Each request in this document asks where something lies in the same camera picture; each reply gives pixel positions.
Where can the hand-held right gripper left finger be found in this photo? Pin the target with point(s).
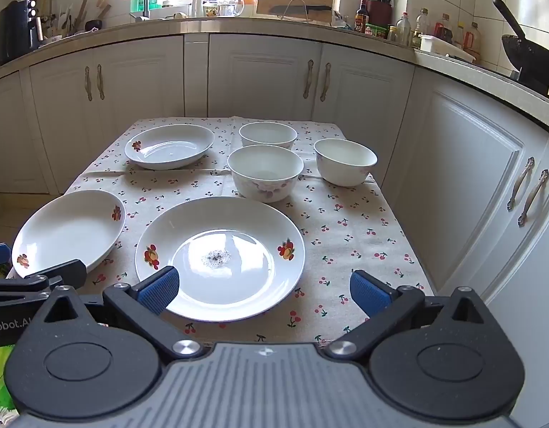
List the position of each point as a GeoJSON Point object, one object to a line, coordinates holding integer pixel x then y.
{"type": "Point", "coordinates": [158, 287]}

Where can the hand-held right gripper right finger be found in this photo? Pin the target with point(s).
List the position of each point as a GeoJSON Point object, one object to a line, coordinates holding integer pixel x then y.
{"type": "Point", "coordinates": [368, 292]}

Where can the white fruit print plate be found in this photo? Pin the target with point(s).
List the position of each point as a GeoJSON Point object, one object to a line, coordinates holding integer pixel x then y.
{"type": "Point", "coordinates": [167, 147]}
{"type": "Point", "coordinates": [65, 227]}
{"type": "Point", "coordinates": [239, 232]}

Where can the white ceramic bowl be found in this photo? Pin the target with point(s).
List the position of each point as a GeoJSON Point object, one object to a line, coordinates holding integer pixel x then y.
{"type": "Point", "coordinates": [256, 165]}
{"type": "Point", "coordinates": [268, 133]}
{"type": "Point", "coordinates": [346, 169]}

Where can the cherry print tablecloth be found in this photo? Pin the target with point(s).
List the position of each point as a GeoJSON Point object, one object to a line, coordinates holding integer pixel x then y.
{"type": "Point", "coordinates": [346, 240]}

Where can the white kitchen cabinet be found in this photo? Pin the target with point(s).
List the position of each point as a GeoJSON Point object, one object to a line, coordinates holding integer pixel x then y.
{"type": "Point", "coordinates": [256, 76]}

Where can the white plastic tray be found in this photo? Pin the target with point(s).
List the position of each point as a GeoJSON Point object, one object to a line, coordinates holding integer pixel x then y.
{"type": "Point", "coordinates": [446, 49]}

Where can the green packet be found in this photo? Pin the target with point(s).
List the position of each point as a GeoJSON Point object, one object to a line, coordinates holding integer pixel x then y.
{"type": "Point", "coordinates": [376, 30]}

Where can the clear plastic bottle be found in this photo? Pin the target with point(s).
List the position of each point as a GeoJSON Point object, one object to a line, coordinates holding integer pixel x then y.
{"type": "Point", "coordinates": [421, 22]}
{"type": "Point", "coordinates": [403, 30]}

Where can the dark vinegar bottle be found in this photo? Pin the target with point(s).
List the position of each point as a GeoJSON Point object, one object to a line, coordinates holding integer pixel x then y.
{"type": "Point", "coordinates": [444, 29]}

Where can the dark sauce bottle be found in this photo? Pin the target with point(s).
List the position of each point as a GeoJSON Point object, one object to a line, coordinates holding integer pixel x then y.
{"type": "Point", "coordinates": [361, 15]}

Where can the beige kitchen countertop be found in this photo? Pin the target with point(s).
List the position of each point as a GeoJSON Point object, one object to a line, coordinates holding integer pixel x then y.
{"type": "Point", "coordinates": [256, 24]}

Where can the brown knife block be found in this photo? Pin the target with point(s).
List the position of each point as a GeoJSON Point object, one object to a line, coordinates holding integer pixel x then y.
{"type": "Point", "coordinates": [381, 11]}

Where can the glass jar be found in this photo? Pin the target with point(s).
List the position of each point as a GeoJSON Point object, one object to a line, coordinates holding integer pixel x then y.
{"type": "Point", "coordinates": [210, 6]}

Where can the black wok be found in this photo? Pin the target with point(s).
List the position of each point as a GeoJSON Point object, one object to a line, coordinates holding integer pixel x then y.
{"type": "Point", "coordinates": [524, 51]}

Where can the glass pitcher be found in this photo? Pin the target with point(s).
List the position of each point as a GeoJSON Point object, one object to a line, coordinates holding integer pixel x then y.
{"type": "Point", "coordinates": [230, 5]}

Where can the black kitchen knife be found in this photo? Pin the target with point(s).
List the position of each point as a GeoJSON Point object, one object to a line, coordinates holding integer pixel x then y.
{"type": "Point", "coordinates": [299, 9]}

